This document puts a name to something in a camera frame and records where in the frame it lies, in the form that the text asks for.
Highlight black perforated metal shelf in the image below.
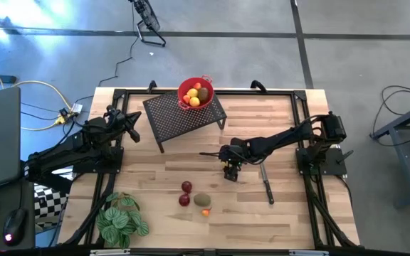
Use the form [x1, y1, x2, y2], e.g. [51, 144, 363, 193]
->
[142, 78, 228, 154]

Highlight green kiwi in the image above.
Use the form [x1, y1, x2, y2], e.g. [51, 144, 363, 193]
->
[193, 192, 212, 208]

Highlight silver metal bracket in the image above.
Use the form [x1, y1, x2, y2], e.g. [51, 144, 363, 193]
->
[90, 248, 131, 256]
[289, 250, 330, 256]

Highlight black floor fan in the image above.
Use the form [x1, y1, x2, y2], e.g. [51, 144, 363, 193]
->
[128, 0, 167, 48]

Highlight black white checkered board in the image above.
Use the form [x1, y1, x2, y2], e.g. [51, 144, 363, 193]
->
[33, 183, 70, 230]

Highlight green striped leaf plant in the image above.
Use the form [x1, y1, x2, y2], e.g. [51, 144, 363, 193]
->
[95, 191, 151, 250]

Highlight dark desk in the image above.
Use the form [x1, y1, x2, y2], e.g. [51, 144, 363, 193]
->
[0, 176, 37, 250]

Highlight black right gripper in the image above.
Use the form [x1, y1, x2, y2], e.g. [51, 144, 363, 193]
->
[218, 137, 251, 182]

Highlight red plastic colander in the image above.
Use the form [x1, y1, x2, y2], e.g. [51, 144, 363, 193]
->
[177, 74, 216, 111]

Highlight black fan cable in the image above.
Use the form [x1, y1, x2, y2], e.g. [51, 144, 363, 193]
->
[73, 3, 135, 107]

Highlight black aluminium table frame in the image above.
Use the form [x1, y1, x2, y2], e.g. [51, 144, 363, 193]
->
[58, 87, 362, 250]

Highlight yellow floor cable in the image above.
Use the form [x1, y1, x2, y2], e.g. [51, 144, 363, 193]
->
[0, 58, 74, 132]

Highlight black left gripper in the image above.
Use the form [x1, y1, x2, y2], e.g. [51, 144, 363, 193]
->
[103, 105, 142, 143]

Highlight black computer mouse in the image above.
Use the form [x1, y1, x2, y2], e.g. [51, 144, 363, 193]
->
[1, 208, 28, 247]

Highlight black handled kitchen knife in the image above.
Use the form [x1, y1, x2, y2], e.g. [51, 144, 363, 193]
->
[259, 162, 275, 206]

